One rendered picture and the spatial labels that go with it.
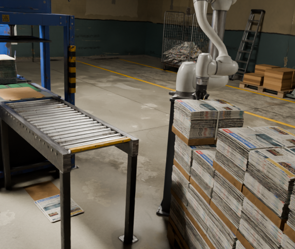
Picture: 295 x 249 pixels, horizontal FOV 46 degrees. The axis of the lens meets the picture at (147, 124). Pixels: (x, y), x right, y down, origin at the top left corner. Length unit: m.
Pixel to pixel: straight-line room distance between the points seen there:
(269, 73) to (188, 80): 5.91
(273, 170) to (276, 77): 6.92
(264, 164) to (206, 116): 0.75
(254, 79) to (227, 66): 6.24
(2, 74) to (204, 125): 2.49
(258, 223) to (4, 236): 1.88
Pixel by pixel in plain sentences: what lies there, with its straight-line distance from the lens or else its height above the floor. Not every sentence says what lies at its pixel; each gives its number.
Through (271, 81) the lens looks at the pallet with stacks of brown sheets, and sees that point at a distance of 8.43.
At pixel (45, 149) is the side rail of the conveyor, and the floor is 0.74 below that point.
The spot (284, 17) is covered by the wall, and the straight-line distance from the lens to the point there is 9.58.
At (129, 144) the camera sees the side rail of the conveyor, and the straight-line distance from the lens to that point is 2.36.
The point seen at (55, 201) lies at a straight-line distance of 3.19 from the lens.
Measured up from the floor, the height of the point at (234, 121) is 0.99.
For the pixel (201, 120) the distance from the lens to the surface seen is 2.18.
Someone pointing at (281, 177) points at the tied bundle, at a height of 1.04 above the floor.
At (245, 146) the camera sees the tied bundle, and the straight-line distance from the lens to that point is 1.66.
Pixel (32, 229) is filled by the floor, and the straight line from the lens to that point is 2.89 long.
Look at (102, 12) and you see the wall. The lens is 12.28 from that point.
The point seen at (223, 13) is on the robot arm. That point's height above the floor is 1.64.
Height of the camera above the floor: 1.61
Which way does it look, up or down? 18 degrees down
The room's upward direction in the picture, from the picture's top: 4 degrees clockwise
